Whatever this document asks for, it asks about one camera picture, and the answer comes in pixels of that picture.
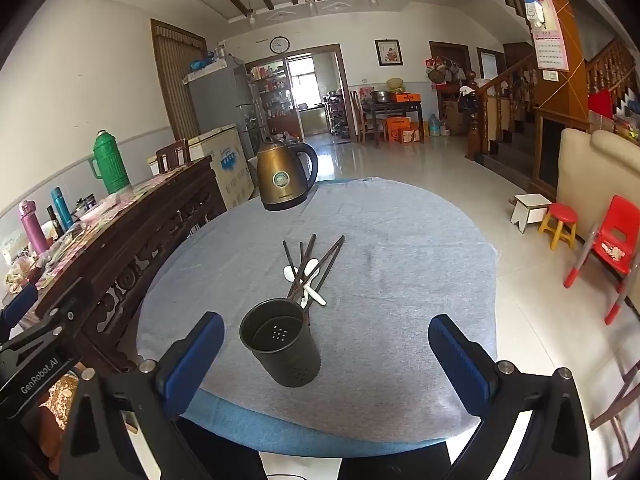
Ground wooden dining chair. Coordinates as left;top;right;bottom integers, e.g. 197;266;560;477
350;91;376;143

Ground blue table cover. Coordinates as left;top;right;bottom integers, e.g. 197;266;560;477
180;389;451;458

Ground cream sofa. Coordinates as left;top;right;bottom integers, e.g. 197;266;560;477
556;127;640;251

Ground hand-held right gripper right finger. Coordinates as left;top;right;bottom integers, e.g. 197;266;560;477
427;313;599;480

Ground dark glass bottle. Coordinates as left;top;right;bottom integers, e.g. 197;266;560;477
46;205;65;238

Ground grey tablecloth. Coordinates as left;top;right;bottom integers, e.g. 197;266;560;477
136;176;501;443

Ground red cloth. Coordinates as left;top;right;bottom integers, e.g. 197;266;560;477
587;90;616;118

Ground wooden folding chair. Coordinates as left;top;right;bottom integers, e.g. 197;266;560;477
590;355;640;476

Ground carved wooden sideboard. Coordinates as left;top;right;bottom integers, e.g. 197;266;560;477
0;156;228;376

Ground teal water bottle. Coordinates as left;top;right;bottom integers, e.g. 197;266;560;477
50;187;75;231

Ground wooden stair railing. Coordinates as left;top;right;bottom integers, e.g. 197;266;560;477
467;55;538;161

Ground green thermos jug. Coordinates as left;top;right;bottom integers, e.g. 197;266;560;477
89;129;132;195

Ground brown curtained door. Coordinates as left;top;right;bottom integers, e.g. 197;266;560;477
151;19;208;143

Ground red plastic chair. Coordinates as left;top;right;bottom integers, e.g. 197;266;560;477
564;195;640;325

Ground dark wooden side table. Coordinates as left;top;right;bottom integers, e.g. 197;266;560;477
361;101;425;143

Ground pink water bottle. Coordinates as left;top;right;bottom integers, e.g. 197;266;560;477
18;200;50;256

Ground person's dark trousers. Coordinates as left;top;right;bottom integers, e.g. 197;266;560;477
175;417;451;480

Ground wooden landing railing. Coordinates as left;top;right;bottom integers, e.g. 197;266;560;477
585;37;640;106

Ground metal kitchen rack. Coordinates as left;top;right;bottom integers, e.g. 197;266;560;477
325;92;351;138

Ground person's left forearm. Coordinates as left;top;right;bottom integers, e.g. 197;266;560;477
35;372;81;478

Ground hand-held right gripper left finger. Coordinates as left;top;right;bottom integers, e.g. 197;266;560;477
59;311;226;480

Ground grey refrigerator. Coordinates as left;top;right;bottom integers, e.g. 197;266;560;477
187;62;261;161

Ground yellow stool with red seat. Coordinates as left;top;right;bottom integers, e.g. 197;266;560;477
538;203;579;251

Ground cardboard box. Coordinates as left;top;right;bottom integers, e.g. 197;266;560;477
442;100;468;136

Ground framed wall picture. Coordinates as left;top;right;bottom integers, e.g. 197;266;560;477
374;39;403;67

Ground tall orange box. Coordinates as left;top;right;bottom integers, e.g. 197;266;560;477
386;116;412;143

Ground scattered papers and packets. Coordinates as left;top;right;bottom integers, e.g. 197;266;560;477
2;169;193;293

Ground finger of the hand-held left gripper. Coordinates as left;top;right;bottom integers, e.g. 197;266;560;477
0;283;40;334
34;276;96;332

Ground dark metal utensil holder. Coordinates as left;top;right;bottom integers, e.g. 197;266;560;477
239;298;322;388

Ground bronze electric kettle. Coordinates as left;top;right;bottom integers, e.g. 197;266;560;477
255;135;319;212

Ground hanging bags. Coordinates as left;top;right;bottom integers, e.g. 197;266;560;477
427;55;468;98

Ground pink wall calendar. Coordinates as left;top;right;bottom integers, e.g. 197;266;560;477
522;0;571;72

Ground shelf of bottles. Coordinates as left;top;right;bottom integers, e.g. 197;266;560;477
247;62;296;141

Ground white chest freezer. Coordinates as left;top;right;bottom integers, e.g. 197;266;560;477
147;124;256;211

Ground small white stool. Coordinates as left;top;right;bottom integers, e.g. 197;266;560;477
510;193;553;233

